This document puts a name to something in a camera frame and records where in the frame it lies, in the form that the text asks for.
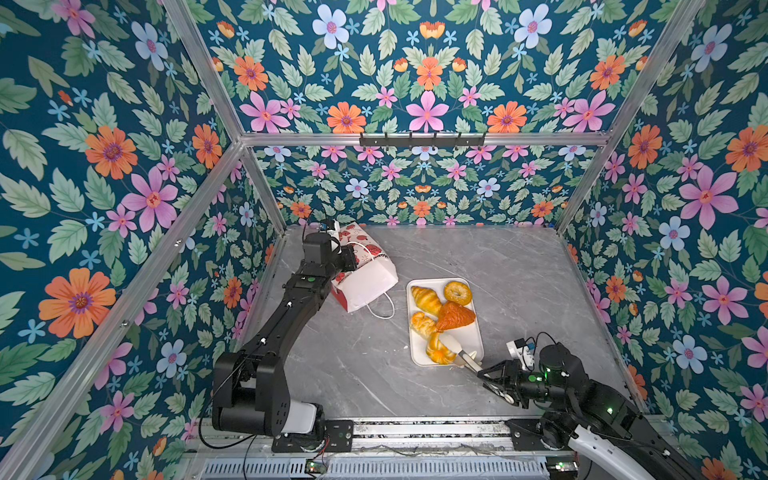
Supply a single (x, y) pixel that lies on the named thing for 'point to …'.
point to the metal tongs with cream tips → (462, 354)
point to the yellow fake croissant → (427, 299)
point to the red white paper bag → (374, 273)
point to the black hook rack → (421, 141)
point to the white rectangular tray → (467, 336)
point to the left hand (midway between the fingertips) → (354, 239)
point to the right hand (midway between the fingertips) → (479, 381)
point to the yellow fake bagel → (458, 292)
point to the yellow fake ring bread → (421, 324)
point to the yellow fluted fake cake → (438, 352)
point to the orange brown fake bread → (452, 314)
